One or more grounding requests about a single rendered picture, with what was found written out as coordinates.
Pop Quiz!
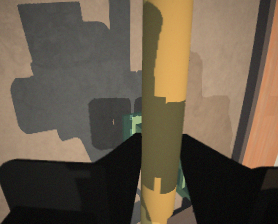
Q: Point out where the long yellow rod with olive band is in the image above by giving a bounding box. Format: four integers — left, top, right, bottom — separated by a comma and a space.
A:
140, 0, 194, 224

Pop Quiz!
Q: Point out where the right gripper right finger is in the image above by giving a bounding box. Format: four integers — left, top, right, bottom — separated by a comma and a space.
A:
180, 134, 278, 224

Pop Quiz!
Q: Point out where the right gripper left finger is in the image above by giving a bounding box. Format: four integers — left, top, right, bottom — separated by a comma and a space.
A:
0, 133, 142, 224

